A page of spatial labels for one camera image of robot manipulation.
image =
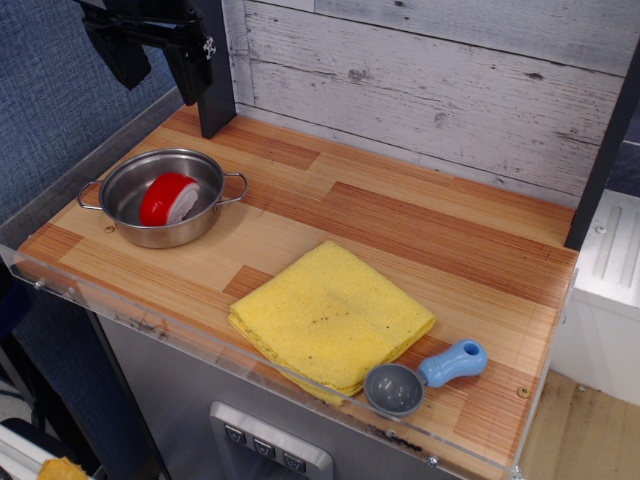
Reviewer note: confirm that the white appliance at right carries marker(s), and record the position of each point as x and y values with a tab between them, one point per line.
597	343

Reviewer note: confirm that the yellow cloth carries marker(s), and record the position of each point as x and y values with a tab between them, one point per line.
328	319

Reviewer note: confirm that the black right frame post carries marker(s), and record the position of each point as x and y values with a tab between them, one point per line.
619	122

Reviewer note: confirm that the steel pot with handles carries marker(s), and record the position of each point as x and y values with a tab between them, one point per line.
120	195

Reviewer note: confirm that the black frame post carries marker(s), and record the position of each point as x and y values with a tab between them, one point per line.
619	122
216	108

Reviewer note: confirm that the steel button control panel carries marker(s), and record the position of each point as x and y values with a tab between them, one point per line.
252	448

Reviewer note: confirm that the black left frame post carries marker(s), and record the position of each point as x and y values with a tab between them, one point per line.
216	108

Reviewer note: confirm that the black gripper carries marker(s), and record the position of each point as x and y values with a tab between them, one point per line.
118	29

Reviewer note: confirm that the blue grey toy scoop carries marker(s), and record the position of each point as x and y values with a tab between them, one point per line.
398	391

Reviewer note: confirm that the clear acrylic front guard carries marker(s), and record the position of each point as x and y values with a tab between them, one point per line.
171	367

